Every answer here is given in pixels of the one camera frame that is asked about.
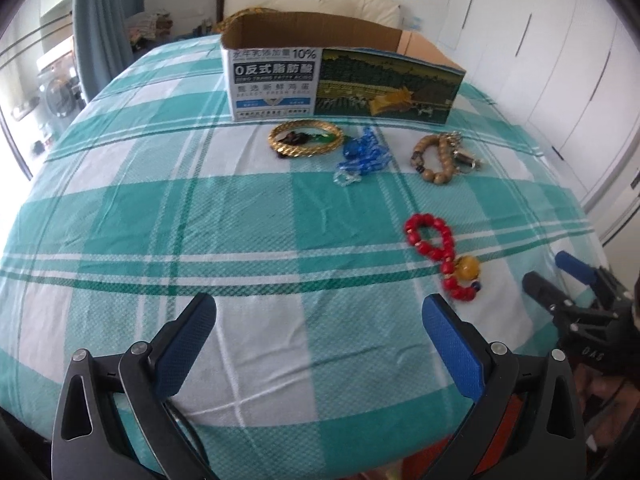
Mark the grey washing machine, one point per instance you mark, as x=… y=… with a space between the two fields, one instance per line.
x=57 y=90

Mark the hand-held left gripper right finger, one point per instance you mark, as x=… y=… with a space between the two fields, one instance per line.
x=452 y=350

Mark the printed cardboard box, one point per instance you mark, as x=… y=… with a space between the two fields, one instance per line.
x=345 y=80

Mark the green checked tablecloth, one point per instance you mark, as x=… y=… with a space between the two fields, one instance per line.
x=250 y=240

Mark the person's right hand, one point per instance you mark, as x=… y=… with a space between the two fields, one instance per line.
x=597 y=390

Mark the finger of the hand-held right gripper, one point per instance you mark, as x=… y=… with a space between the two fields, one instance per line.
x=575 y=266
x=545 y=290

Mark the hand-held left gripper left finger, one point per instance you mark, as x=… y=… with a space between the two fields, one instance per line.
x=185 y=345

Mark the blue curtain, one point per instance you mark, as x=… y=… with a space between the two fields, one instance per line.
x=105 y=25

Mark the pile of clothes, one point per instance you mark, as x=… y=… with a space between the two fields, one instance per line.
x=147 y=27

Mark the white wardrobe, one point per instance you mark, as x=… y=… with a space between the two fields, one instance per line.
x=550 y=60

